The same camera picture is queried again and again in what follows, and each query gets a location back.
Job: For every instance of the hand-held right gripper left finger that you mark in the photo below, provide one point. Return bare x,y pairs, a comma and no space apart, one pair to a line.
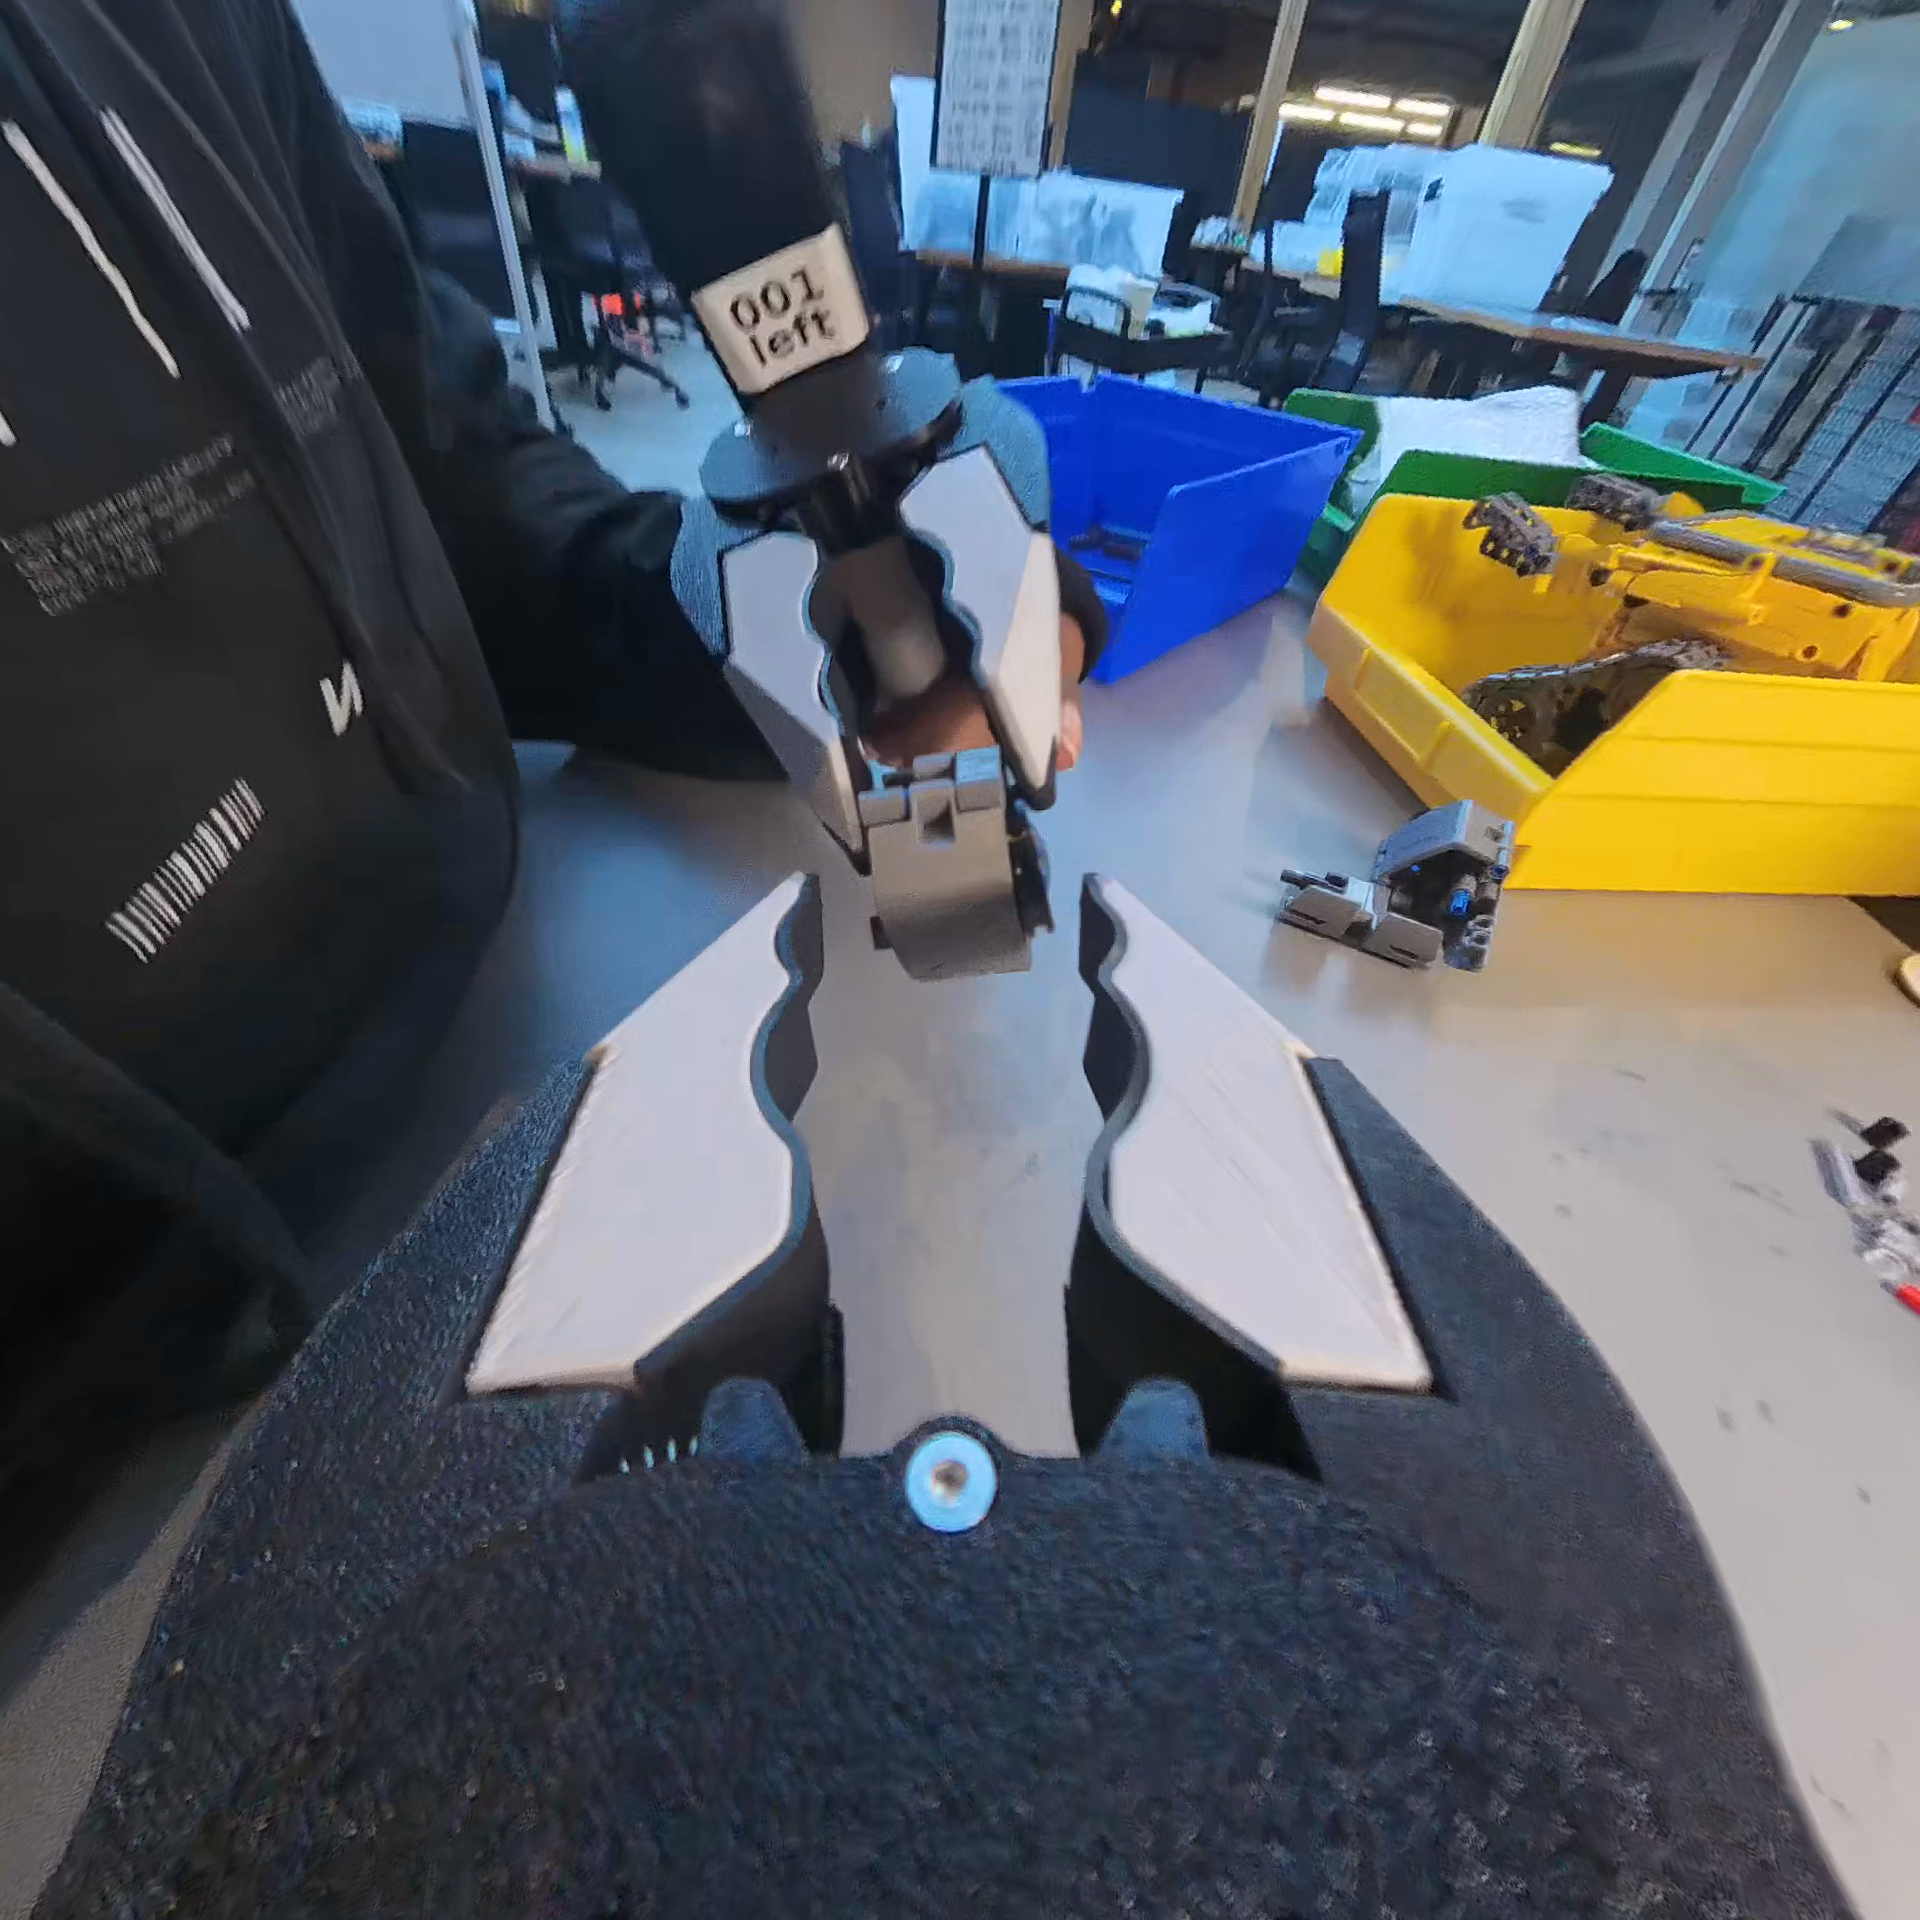
662,1201

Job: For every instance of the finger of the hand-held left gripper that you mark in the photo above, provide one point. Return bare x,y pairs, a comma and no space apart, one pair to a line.
773,630
1005,599

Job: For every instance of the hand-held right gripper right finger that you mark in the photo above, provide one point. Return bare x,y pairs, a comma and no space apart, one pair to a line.
1259,1201

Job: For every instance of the grey brick wheel assembly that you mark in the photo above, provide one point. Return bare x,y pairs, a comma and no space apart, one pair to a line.
937,901

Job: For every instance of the grey desk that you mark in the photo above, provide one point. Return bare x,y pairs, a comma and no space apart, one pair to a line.
1501,1126

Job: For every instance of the person's left hand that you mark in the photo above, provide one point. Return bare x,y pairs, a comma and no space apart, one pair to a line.
937,728

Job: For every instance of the black office chair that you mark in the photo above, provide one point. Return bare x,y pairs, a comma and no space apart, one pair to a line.
599,270

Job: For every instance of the blue plastic bin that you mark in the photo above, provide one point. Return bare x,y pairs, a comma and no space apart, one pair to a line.
1201,511

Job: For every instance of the black utility cart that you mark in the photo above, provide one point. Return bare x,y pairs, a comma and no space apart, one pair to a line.
1141,338

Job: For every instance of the handwritten whiteboard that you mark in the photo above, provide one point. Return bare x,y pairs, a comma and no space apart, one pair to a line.
998,84

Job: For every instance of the white easel board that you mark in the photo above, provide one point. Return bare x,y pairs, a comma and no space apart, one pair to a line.
389,53

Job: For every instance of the white packing sheet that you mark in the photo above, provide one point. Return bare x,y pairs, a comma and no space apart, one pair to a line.
1478,428

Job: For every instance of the person's black hoodie torso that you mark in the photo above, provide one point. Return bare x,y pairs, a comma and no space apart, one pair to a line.
224,599

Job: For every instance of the clear storage box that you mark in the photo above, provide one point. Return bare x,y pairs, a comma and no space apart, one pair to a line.
1470,225

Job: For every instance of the pile of small brick parts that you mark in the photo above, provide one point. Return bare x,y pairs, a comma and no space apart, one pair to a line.
1875,1201

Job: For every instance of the yellow plastic bin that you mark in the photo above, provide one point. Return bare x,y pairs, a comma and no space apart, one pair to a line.
1725,797

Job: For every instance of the wooden background table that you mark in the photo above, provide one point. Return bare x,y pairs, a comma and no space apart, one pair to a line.
1575,341

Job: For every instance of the green plastic bin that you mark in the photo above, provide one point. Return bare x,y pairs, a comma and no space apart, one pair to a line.
1664,462

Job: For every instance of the yellow brick robot model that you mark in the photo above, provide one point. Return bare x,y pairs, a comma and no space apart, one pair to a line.
1695,599

